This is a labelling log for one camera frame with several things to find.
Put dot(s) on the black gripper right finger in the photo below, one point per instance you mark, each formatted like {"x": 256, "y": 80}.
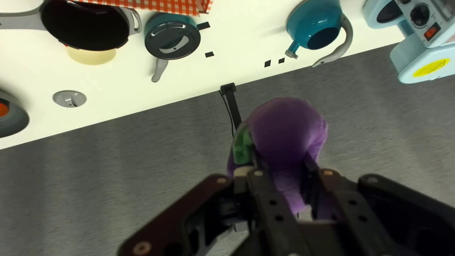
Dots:
{"x": 360, "y": 218}

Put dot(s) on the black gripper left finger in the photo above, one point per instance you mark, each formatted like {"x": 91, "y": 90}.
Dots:
{"x": 270, "y": 214}

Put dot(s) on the purple plush plum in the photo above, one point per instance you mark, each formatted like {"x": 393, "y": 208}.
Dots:
{"x": 285, "y": 133}

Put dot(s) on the small black tape square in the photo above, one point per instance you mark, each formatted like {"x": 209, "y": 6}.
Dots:
{"x": 202, "y": 26}
{"x": 209, "y": 54}
{"x": 268, "y": 63}

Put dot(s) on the light blue toy oven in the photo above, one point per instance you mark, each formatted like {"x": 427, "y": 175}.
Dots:
{"x": 421, "y": 43}

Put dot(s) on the small grey disc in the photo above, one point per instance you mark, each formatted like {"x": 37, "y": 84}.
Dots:
{"x": 68, "y": 99}

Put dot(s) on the pale yellow disc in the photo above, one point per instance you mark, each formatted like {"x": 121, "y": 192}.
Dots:
{"x": 91, "y": 57}

